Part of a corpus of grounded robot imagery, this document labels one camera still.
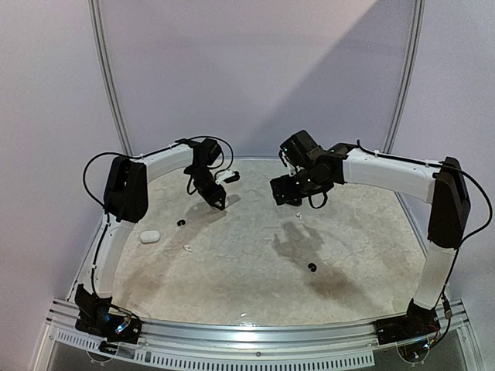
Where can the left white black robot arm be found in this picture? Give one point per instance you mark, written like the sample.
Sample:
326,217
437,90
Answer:
126,201

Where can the aluminium front rail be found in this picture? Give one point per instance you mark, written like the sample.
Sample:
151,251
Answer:
364,344

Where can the left aluminium corner post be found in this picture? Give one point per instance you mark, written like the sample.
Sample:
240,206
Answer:
107,75

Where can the aluminium corner post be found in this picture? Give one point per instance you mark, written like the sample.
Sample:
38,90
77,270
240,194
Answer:
406,74
107,75

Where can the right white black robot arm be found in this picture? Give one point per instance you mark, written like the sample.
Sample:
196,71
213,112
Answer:
314,170

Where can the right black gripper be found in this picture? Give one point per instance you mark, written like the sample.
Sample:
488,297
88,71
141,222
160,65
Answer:
286,189

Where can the right aluminium corner post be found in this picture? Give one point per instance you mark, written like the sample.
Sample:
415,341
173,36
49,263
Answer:
406,74

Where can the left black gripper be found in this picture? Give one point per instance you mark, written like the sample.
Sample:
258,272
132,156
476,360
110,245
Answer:
213,197

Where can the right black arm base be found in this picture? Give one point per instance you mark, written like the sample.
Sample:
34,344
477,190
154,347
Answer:
414,323

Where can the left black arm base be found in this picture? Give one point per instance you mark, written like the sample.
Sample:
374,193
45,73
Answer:
98,316

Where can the white oval charging case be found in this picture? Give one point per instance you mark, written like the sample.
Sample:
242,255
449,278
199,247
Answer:
149,236

